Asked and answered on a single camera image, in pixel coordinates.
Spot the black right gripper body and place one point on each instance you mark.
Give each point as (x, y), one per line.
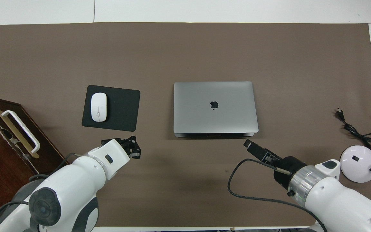
(272, 159)

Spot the gold metal plate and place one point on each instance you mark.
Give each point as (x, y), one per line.
(32, 152)

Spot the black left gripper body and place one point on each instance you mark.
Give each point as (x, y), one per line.
(129, 147)

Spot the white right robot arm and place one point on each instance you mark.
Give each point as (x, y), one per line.
(333, 199)

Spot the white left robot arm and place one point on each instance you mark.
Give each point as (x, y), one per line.
(76, 187)

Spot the black mouse pad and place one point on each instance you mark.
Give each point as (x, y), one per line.
(122, 109)

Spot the silver grey laptop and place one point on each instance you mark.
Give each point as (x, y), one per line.
(214, 108)

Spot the white desk lamp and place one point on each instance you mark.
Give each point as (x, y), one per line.
(357, 166)

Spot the brown table mat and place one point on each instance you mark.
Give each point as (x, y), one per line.
(185, 48)

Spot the white computer mouse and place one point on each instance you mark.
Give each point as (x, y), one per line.
(99, 107)

